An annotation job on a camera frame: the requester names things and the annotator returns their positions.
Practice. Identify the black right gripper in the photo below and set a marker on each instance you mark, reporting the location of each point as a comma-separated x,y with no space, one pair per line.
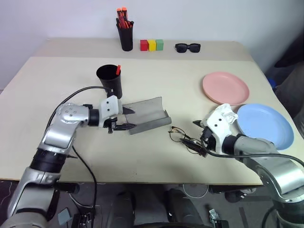
207,140

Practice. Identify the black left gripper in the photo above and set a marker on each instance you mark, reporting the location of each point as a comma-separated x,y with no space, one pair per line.
111,124

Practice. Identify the thin-framed eyeglasses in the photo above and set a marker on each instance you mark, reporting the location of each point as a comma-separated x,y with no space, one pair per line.
177,135

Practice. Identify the grey glasses case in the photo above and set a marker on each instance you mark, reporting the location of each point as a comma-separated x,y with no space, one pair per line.
147,114

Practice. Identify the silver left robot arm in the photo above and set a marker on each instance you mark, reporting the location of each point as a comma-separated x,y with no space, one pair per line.
57,135

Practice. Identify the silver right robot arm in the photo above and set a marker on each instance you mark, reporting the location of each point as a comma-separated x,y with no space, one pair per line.
268,164

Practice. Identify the wide black cup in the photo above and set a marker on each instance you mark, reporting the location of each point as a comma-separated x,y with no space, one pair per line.
112,84

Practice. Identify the orange marker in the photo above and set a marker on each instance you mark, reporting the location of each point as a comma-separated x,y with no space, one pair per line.
118,70
124,13
119,14

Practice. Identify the pink plate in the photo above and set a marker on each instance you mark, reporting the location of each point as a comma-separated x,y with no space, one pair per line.
225,88

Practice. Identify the blue plate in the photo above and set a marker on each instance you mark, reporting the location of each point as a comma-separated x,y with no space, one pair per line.
266,126

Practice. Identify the red cube block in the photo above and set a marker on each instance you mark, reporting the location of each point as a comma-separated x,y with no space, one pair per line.
144,45

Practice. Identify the yellow cube block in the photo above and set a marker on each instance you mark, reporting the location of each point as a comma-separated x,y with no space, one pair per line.
152,45

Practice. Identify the tall black pen holder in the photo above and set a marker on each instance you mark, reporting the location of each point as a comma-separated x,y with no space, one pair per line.
126,39

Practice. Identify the green cube block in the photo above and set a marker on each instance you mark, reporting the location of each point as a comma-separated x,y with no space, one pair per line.
160,44

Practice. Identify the black metal caster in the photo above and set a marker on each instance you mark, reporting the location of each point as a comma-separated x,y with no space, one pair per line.
217,218

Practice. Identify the black sunglasses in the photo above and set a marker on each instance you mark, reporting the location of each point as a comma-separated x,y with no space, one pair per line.
182,48

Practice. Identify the blue small object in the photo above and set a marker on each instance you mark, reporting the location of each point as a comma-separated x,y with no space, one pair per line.
272,82

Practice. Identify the black capped marker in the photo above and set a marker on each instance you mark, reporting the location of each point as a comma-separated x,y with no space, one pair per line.
131,23

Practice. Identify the grey chair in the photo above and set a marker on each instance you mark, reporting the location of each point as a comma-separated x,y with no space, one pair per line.
292,92

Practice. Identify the grey square pad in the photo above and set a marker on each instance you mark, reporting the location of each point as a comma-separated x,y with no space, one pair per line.
64,216

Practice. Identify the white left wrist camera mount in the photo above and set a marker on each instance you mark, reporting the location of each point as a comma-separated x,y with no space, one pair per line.
109,107

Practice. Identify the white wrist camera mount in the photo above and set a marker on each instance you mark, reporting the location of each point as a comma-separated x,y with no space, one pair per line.
109,107
217,123

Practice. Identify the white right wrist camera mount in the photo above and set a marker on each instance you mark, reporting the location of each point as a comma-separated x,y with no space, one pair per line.
217,123

